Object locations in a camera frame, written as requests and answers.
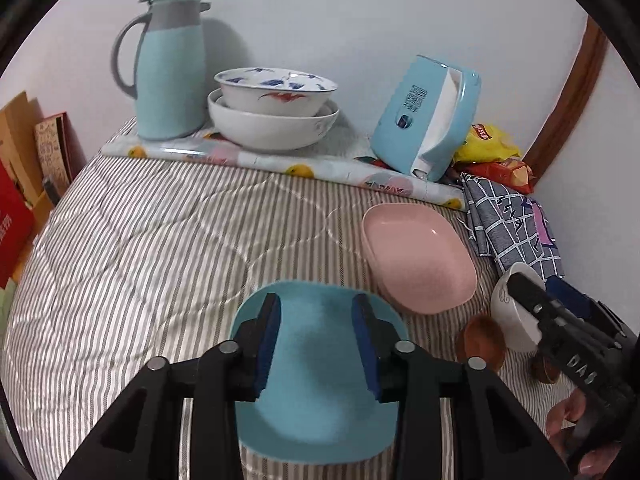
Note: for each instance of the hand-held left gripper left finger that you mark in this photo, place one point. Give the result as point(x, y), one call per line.
point(267, 340)

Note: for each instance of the person's right hand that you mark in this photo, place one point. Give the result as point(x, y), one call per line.
point(565, 412)

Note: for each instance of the small brown bowl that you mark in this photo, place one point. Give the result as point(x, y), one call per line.
point(480, 340)
point(544, 372)

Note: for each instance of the blue square plate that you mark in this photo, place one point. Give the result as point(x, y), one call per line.
point(315, 385)

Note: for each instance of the small white bowl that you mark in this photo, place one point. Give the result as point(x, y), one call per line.
point(507, 310)

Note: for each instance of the red snack bag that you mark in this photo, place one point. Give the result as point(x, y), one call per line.
point(505, 172)

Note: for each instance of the fruit printed mat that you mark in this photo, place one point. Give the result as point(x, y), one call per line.
point(280, 162)

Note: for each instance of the light blue tissue box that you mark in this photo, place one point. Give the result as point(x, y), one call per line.
point(405, 125)

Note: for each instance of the yellow snack bag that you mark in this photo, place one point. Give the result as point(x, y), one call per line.
point(487, 147)

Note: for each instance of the striped quilt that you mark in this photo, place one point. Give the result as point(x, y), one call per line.
point(150, 260)

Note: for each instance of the blue red patterned bowl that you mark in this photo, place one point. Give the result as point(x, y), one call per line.
point(270, 100)

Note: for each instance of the red box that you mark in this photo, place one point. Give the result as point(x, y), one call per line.
point(12, 230)

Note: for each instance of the large white bowl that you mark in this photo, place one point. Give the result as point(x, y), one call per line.
point(270, 132)

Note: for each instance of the light blue thermos jug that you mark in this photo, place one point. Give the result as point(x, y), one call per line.
point(170, 75)

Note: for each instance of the grey checked cloth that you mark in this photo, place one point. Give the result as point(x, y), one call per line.
point(505, 225)

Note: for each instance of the brown cardboard box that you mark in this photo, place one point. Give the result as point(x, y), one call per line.
point(15, 135)

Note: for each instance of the patterned paper box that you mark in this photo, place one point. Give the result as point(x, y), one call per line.
point(50, 155)

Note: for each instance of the wooden door frame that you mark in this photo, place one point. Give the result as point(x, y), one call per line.
point(575, 100)

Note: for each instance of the pink square plate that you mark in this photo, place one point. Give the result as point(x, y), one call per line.
point(420, 260)

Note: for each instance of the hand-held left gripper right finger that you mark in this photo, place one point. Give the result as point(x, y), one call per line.
point(367, 350)

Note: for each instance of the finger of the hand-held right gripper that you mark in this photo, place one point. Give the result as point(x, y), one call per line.
point(525, 292)
point(567, 297)

